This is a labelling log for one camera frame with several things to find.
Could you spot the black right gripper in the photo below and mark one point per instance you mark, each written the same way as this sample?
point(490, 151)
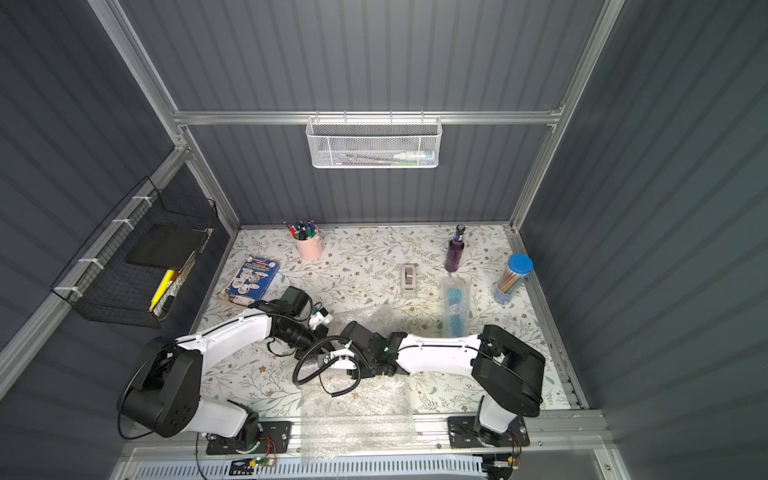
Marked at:
point(352, 333)

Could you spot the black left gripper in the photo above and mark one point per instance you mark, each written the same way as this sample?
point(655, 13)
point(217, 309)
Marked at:
point(309, 339)

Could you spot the clear tape dispenser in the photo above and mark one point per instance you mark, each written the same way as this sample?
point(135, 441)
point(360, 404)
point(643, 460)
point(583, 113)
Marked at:
point(408, 280)

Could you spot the clear bubble wrap sheet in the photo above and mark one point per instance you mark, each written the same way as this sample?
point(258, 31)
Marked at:
point(454, 281)
point(374, 417)

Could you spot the purple bottle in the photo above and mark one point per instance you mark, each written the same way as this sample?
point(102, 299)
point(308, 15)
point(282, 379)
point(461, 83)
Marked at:
point(455, 249)

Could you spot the blue glass bottle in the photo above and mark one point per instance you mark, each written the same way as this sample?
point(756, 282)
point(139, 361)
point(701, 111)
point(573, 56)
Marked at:
point(455, 311)

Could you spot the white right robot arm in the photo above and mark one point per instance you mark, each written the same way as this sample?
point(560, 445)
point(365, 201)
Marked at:
point(508, 370)

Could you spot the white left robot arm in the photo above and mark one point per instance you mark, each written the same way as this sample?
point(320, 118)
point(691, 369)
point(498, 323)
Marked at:
point(164, 394)

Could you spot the blue children's book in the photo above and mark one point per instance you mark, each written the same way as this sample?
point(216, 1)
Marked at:
point(252, 280)

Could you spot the pink pen holder cup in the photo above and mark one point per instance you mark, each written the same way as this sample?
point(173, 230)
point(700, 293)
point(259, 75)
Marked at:
point(310, 249)

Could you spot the yellow highlighter marker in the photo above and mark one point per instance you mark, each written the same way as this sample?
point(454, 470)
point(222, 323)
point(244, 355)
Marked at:
point(165, 283)

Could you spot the black notebook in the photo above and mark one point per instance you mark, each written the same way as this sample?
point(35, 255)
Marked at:
point(166, 246)

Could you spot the blue-lidded pencil tube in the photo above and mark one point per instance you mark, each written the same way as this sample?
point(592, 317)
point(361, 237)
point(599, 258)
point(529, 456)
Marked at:
point(517, 268)

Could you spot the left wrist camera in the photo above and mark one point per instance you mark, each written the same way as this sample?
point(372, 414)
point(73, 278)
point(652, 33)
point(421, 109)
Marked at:
point(319, 317)

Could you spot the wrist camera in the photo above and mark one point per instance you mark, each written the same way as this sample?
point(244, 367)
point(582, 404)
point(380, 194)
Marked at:
point(319, 317)
point(340, 360)

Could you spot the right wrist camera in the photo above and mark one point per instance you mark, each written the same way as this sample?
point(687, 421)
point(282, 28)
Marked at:
point(340, 360)

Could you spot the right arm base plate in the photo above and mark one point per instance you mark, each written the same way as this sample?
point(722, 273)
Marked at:
point(465, 432)

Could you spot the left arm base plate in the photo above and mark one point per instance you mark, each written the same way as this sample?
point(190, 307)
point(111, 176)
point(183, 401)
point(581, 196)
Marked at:
point(257, 439)

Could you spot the black wire wall basket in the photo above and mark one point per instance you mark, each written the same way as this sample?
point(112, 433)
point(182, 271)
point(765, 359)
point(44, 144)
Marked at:
point(133, 272)

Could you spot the white wire mesh basket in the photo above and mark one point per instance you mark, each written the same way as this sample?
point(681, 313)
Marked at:
point(357, 143)

